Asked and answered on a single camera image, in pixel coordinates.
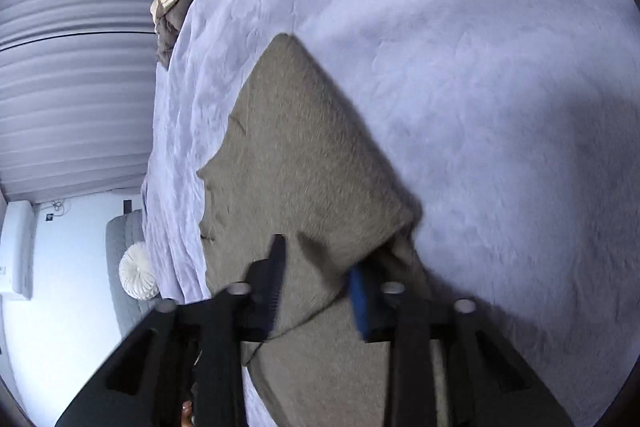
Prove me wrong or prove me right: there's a grey upholstered armchair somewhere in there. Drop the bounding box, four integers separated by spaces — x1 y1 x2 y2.
104 209 162 339

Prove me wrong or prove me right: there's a grey pleated curtain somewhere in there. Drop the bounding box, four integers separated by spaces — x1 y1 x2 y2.
0 0 174 204

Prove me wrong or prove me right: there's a round white pleated cushion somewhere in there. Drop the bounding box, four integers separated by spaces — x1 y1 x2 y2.
119 242 161 301

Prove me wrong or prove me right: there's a lavender embossed blanket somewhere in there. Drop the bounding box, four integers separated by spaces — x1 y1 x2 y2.
141 0 640 427

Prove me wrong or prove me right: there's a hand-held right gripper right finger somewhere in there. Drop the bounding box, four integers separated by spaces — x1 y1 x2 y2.
347 264 576 427

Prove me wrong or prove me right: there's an olive knit sweater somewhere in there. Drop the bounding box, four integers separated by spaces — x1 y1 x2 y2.
196 33 453 427

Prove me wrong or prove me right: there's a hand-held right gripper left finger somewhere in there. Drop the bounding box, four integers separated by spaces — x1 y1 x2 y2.
55 234 288 427

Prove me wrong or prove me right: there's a white wall air conditioner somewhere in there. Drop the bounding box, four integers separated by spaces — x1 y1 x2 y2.
0 201 37 301

